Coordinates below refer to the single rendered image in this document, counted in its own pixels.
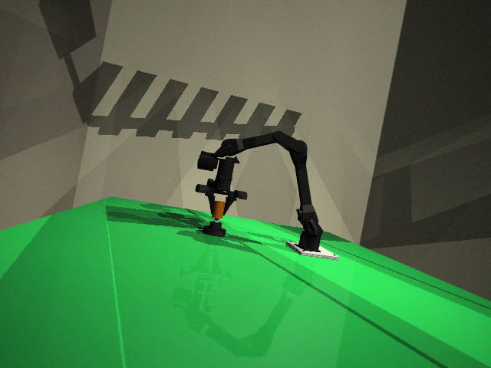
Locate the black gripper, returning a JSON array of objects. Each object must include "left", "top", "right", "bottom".
[{"left": 195, "top": 172, "right": 247, "bottom": 216}]

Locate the orange knob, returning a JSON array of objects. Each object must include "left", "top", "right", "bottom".
[{"left": 212, "top": 201, "right": 225, "bottom": 219}]

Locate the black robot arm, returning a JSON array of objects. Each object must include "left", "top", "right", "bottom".
[{"left": 197, "top": 130, "right": 323, "bottom": 252}]

